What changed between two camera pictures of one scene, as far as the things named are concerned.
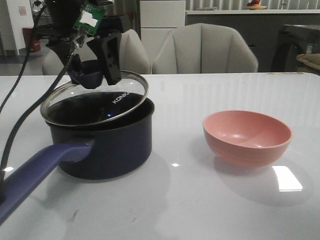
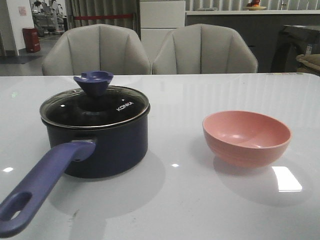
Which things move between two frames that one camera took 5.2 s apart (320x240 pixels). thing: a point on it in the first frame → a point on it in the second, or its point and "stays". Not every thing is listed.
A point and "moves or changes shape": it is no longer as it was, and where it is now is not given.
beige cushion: [312, 60] stays
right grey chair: [204, 48] stays
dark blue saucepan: [99, 136] → [9, 227]
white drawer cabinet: [157, 19] stays
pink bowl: [246, 139] stays
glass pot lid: [68, 105] moves or changes shape
